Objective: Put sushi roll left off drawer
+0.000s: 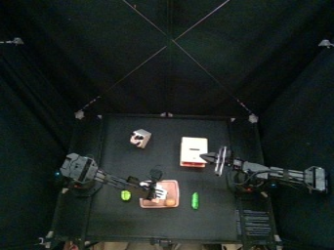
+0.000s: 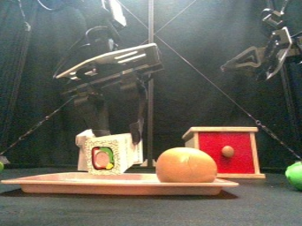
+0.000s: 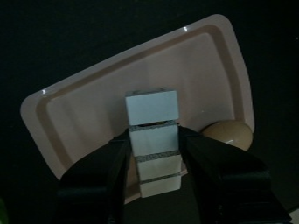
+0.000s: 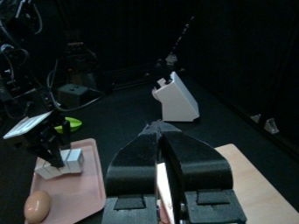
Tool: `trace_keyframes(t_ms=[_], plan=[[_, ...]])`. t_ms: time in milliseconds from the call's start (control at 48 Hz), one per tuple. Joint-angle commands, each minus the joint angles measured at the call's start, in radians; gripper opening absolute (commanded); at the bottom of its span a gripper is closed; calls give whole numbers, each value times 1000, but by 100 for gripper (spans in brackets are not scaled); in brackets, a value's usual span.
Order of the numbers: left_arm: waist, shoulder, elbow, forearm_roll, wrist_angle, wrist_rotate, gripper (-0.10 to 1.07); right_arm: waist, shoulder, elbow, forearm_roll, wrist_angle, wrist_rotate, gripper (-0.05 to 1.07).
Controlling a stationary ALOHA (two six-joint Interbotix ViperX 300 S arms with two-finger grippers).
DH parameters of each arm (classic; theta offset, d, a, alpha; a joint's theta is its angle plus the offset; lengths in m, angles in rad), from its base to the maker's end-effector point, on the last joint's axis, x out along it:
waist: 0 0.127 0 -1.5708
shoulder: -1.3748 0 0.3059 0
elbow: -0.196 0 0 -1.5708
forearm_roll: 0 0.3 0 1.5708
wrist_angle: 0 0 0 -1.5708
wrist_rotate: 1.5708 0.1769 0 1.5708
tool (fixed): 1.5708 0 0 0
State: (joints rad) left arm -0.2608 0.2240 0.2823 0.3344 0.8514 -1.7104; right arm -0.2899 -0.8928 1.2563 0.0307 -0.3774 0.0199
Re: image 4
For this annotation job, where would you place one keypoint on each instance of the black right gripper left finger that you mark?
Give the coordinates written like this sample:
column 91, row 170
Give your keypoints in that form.
column 132, row 163

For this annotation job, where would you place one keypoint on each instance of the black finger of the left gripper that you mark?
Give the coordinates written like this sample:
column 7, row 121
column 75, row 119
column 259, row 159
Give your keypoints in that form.
column 52, row 157
column 67, row 134

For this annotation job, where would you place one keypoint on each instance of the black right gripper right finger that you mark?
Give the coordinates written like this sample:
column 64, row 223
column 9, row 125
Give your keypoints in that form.
column 197, row 169

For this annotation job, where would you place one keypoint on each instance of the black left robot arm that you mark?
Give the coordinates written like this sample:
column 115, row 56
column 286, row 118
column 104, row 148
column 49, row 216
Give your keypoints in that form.
column 15, row 73

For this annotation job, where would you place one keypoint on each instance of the green toy vegetable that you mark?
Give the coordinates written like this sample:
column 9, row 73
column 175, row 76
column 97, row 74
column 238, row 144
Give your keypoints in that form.
column 71, row 124

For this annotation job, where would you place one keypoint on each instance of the pink plastic tray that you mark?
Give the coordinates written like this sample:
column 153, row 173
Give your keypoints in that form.
column 73, row 189

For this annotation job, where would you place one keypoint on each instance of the black square box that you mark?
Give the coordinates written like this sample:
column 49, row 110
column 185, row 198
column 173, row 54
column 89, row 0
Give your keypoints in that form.
column 72, row 94

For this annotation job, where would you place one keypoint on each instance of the brown toy egg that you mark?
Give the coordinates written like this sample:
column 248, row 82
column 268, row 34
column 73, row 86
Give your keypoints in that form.
column 37, row 206

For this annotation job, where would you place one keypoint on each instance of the white slanted plastic block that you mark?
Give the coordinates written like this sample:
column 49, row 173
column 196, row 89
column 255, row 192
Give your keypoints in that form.
column 176, row 102

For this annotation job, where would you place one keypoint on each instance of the white metal corner bracket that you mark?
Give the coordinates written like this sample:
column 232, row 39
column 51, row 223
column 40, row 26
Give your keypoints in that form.
column 255, row 118
column 271, row 126

